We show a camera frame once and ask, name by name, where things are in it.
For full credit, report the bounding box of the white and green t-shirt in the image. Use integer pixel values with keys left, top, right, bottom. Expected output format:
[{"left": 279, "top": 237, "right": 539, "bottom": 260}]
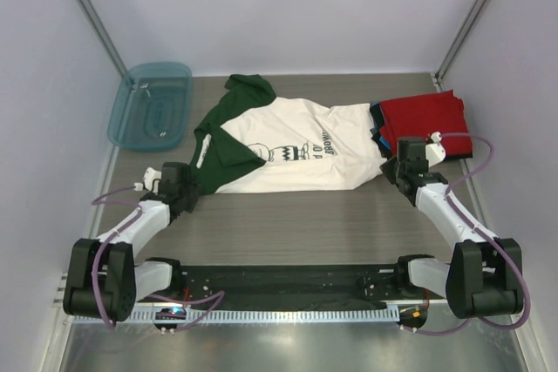
[{"left": 190, "top": 74, "right": 385, "bottom": 195}]

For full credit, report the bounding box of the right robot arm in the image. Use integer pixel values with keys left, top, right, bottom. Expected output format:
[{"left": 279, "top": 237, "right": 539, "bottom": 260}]
[{"left": 381, "top": 132, "right": 531, "bottom": 321}]

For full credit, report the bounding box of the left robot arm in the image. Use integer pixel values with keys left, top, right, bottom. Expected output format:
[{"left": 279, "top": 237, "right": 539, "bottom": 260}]
[{"left": 63, "top": 162, "right": 199, "bottom": 327}]

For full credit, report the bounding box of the folded blue t-shirt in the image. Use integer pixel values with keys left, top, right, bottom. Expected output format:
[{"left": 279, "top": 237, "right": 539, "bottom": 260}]
[{"left": 369, "top": 102, "right": 391, "bottom": 152}]

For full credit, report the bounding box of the folded red t-shirt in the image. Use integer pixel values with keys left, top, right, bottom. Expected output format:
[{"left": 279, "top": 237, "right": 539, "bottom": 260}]
[{"left": 371, "top": 91, "right": 473, "bottom": 159}]

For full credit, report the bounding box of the teal plastic bin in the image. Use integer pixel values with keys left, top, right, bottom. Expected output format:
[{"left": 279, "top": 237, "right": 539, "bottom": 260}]
[{"left": 107, "top": 62, "right": 193, "bottom": 152}]

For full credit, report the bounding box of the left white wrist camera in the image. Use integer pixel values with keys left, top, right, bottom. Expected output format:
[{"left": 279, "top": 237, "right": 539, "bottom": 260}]
[{"left": 133, "top": 167, "right": 162, "bottom": 193}]

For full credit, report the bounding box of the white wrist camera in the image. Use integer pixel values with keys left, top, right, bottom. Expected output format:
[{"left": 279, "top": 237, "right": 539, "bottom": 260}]
[
  {"left": 133, "top": 167, "right": 162, "bottom": 193},
  {"left": 425, "top": 132, "right": 446, "bottom": 167}
]

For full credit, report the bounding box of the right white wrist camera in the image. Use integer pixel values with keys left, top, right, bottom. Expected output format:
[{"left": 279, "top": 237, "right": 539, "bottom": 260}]
[{"left": 425, "top": 132, "right": 446, "bottom": 167}]

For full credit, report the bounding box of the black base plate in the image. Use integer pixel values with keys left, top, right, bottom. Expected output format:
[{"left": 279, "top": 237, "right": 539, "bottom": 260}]
[{"left": 159, "top": 264, "right": 443, "bottom": 304}]

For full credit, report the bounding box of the white slotted cable duct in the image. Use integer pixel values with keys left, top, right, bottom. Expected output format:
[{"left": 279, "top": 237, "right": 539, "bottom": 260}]
[{"left": 72, "top": 307, "right": 400, "bottom": 326}]

